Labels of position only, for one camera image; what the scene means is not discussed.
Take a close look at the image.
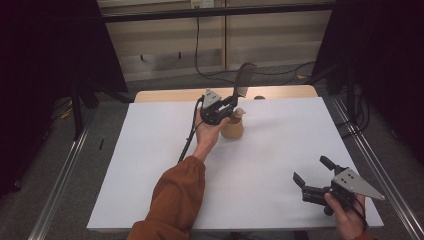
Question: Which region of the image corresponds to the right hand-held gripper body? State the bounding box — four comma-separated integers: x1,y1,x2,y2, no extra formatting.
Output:
301,167,386,216

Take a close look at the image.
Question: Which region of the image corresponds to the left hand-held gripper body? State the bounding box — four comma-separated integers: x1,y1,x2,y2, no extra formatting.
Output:
199,87,238,127

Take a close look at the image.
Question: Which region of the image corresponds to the brown cup with figurine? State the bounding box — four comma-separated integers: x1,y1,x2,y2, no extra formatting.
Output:
220,107,247,140

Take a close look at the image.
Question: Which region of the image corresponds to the black spatula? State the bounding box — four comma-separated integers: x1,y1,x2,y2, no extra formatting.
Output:
232,62,258,101

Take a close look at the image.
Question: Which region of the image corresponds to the person's left hand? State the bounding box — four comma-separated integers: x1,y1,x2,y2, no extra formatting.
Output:
192,108,232,160

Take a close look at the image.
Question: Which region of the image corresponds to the person's right hand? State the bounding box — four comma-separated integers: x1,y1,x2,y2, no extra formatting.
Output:
324,192,368,240

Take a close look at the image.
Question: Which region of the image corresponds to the white table cover board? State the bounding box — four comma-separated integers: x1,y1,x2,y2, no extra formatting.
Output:
86,96,385,232

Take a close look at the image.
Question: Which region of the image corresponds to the wooden table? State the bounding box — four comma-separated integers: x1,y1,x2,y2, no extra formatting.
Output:
133,84,319,104

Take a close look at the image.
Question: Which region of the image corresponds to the black horizontal bar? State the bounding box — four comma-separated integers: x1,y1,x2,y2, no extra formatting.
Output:
99,2,336,24

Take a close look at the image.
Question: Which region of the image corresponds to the black curtain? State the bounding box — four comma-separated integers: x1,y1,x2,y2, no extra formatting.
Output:
0,0,129,198
311,0,424,164

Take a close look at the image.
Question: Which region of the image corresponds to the black metal stand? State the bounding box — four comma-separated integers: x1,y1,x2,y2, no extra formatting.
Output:
71,78,101,141

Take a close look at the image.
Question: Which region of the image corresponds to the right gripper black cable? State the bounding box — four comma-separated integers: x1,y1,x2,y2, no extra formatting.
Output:
331,189,370,231

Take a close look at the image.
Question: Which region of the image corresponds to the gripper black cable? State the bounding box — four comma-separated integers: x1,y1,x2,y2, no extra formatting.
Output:
331,189,370,231
177,95,205,164

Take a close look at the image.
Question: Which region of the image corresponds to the long black floor cable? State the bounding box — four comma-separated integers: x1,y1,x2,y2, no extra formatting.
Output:
194,15,316,87

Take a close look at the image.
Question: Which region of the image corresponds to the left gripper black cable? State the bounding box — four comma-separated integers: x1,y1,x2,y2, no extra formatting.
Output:
177,95,205,164

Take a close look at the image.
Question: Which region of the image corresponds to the aluminium floor rail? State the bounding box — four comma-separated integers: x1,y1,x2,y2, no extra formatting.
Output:
331,96,424,240
27,128,90,240

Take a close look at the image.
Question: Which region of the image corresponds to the bundle of black cables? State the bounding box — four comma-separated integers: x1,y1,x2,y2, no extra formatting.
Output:
334,84,372,139

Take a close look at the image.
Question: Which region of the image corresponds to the white wall outlet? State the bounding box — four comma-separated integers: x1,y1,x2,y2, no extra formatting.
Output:
190,0,215,9

